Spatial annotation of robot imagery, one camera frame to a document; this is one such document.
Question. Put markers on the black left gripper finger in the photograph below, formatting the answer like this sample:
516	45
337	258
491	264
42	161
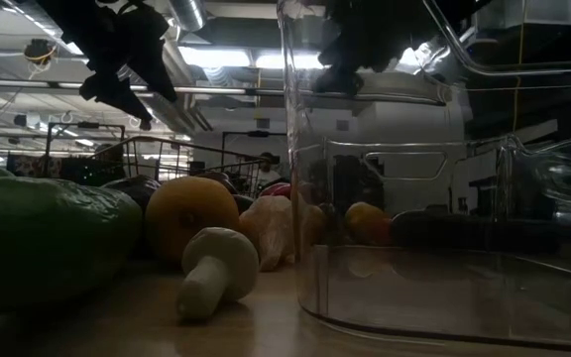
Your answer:
112	94
156	69

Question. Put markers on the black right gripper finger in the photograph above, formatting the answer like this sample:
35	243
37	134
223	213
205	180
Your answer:
340	82

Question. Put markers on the orange bell pepper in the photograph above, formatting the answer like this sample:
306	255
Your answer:
186	213

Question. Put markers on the clear plastic bin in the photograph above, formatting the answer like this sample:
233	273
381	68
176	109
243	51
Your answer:
414	297

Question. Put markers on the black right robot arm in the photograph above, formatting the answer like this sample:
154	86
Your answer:
459	7

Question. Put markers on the bright ceiling light panel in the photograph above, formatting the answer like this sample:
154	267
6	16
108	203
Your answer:
270	61
216	57

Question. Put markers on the long horizontal overhead bar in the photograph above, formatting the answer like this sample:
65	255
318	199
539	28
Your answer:
18	83

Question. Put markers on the dark purple round vegetable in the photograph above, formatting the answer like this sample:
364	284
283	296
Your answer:
134	191

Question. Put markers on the patterned panel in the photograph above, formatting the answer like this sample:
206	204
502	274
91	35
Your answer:
33	167

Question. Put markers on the small orange-red tomato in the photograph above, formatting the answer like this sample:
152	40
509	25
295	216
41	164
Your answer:
365	223

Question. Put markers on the white garlic bulb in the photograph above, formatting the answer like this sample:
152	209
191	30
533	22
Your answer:
270	228

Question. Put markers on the white mushroom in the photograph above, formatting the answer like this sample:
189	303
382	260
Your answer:
221	253

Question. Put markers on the black metal frame stand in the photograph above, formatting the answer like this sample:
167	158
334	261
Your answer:
87	124
258	133

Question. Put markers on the large grey spiral duct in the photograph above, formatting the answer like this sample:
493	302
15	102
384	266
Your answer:
171	114

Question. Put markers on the shiny corrugated air duct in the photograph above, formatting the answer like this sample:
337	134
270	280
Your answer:
187	14

